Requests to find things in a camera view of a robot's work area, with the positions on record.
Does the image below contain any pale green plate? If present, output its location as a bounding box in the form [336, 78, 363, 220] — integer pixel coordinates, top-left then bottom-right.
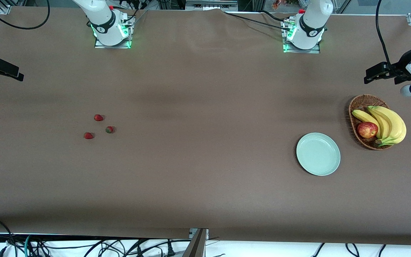
[296, 132, 341, 176]

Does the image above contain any brown wicker basket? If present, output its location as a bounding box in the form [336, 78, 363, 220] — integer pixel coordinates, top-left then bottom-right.
[349, 94, 395, 151]

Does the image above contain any yellow banana bunch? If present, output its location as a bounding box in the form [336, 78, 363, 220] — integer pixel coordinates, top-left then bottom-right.
[352, 105, 407, 147]

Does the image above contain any red apple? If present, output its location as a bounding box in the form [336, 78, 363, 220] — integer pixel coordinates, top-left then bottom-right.
[357, 122, 379, 139]

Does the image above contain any brown table cover sheet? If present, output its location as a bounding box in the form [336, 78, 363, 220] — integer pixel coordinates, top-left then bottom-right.
[0, 6, 411, 246]

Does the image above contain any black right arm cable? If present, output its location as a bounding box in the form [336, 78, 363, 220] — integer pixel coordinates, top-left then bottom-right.
[0, 0, 51, 30]

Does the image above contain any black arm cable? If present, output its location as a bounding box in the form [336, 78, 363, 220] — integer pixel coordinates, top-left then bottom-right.
[0, 0, 51, 30]
[376, 0, 393, 66]

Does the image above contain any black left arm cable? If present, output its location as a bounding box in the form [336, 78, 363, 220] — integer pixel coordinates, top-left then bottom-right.
[376, 0, 393, 66]

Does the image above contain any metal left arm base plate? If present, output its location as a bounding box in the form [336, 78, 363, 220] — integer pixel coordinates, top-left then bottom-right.
[282, 20, 321, 54]

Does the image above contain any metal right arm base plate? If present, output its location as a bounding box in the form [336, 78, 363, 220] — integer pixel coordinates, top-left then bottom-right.
[94, 16, 135, 49]

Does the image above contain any black table cable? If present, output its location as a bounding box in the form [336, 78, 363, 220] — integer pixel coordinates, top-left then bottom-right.
[223, 12, 291, 32]
[259, 10, 295, 24]

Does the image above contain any metal frame rail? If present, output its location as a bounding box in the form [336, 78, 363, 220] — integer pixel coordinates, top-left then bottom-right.
[185, 0, 239, 11]

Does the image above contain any dark metal post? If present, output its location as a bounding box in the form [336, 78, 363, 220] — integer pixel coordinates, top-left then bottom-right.
[182, 228, 209, 257]

